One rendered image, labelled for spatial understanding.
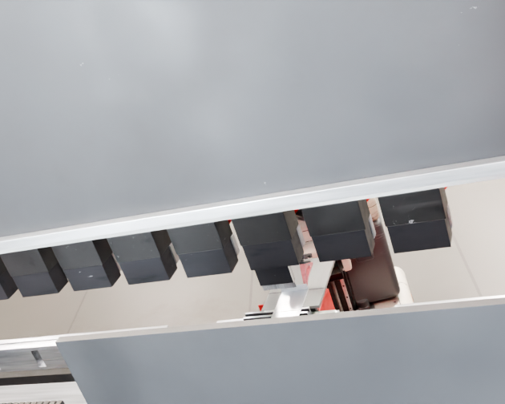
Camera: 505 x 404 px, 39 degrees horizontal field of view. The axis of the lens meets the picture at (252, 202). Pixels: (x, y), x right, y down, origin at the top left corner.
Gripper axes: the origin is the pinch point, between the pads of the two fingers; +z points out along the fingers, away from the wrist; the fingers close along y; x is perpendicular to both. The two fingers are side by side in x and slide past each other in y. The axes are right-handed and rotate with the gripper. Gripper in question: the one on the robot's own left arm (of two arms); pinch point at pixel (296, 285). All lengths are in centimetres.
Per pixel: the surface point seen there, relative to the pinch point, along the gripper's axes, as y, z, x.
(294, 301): 0.7, 4.0, -5.6
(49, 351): -87, 13, -10
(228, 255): -10.8, -12.2, -21.6
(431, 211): 47, -17, -26
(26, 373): -99, 20, -8
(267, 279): -2.6, -4.0, -16.0
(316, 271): 3.8, -3.1, 8.2
